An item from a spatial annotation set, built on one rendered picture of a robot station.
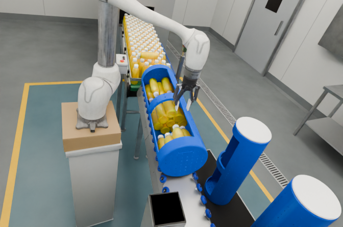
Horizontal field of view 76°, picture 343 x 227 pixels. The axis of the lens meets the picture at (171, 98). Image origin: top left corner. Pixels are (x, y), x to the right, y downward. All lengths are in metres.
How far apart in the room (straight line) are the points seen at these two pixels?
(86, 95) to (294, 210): 1.36
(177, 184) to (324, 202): 0.86
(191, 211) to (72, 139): 0.76
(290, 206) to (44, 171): 2.15
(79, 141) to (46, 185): 1.21
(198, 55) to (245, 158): 1.04
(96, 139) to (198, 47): 0.78
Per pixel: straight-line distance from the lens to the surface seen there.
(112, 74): 1.39
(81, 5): 5.89
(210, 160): 2.66
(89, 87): 1.26
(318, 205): 1.63
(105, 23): 1.29
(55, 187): 2.49
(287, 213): 1.67
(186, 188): 1.41
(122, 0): 1.06
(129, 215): 2.31
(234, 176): 2.01
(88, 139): 1.36
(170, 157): 1.23
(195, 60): 1.07
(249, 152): 1.80
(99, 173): 1.64
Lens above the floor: 2.08
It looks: 35 degrees down
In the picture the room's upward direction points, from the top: 14 degrees clockwise
